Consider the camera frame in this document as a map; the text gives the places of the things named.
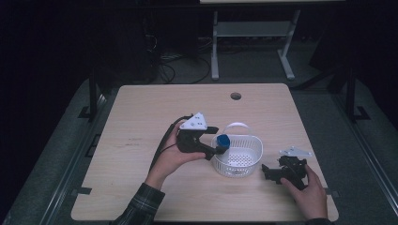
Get white bottle with blue cap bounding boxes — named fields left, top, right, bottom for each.
left=215, top=133, right=232, bottom=150

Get person's right hand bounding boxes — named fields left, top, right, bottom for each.
left=280, top=163, right=329, bottom=221

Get black metal stand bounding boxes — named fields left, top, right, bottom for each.
left=344, top=67, right=372, bottom=123
left=78, top=67, right=101, bottom=122

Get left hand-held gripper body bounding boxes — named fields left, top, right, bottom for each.
left=176, top=112, right=211, bottom=155

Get black floor cables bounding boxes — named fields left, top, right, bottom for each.
left=146, top=34, right=212, bottom=85

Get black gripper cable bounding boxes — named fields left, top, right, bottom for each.
left=148, top=114, right=194, bottom=173

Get person's left hand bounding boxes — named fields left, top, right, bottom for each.
left=144, top=121, right=208, bottom=190

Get metal floor rail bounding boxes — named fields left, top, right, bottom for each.
left=331, top=93, right=398, bottom=209
left=38, top=93, right=109, bottom=225

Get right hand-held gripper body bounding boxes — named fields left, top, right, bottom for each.
left=277, top=145, right=314, bottom=191

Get white-framed desk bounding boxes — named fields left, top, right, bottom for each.
left=199, top=0, right=346, bottom=82

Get black tape strip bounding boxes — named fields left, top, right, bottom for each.
left=324, top=187, right=341, bottom=199
left=72, top=187, right=93, bottom=196

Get white plastic basket with handle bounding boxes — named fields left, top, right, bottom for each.
left=210, top=122, right=264, bottom=179

